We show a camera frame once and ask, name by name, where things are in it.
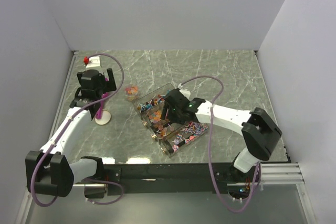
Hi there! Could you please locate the clear plastic jar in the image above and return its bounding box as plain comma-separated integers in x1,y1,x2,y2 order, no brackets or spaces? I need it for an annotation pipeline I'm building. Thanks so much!
124,84,139,102

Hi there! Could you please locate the clear compartment candy box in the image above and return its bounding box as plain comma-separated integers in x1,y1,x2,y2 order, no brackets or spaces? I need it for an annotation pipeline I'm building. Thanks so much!
132,83,209,157

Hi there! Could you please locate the magenta plastic scoop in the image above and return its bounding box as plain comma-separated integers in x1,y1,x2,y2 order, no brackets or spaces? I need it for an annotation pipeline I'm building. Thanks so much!
95,92,109,120

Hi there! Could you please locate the white gold jar lid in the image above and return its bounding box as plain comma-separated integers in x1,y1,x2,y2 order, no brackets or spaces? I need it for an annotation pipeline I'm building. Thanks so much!
94,110,111,125

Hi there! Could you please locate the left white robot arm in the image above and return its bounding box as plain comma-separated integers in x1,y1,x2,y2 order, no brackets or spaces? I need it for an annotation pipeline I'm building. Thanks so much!
25,68,117,197

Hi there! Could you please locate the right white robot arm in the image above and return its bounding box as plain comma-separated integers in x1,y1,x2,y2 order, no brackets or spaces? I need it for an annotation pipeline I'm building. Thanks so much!
161,89,282,182

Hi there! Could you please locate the black base beam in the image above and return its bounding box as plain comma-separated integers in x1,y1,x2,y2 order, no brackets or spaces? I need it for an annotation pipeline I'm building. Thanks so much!
97,163,255,194

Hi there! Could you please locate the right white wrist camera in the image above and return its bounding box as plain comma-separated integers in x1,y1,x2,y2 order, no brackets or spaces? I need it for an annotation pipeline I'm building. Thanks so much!
176,83,191,99

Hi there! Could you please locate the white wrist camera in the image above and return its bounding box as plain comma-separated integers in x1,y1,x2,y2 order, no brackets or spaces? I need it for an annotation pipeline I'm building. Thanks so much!
86,56,101,69
176,83,191,99

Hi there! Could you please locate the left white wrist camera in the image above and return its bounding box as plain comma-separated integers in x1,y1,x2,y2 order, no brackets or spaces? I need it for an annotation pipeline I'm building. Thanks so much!
86,56,101,69

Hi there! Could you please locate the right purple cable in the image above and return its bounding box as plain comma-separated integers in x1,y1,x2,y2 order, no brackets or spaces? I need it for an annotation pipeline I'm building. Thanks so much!
181,76,263,214

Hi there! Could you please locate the purple cable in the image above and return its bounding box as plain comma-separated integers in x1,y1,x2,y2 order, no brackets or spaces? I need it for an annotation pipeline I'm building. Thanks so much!
30,54,125,208
181,76,263,214

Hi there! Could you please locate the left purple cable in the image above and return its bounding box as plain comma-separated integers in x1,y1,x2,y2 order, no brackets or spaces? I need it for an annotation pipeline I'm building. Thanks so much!
30,54,125,208

